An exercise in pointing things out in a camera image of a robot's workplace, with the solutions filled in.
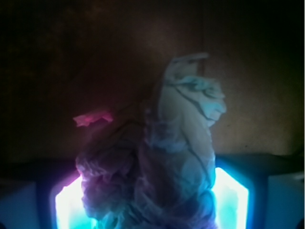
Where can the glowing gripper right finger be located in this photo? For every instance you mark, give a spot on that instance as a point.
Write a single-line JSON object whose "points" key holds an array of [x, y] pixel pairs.
{"points": [[241, 194]]}

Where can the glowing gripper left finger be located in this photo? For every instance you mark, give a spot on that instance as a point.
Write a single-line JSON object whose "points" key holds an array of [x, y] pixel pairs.
{"points": [[60, 204]]}

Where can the white paper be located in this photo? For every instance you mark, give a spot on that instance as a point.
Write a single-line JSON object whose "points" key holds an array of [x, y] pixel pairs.
{"points": [[152, 166]]}

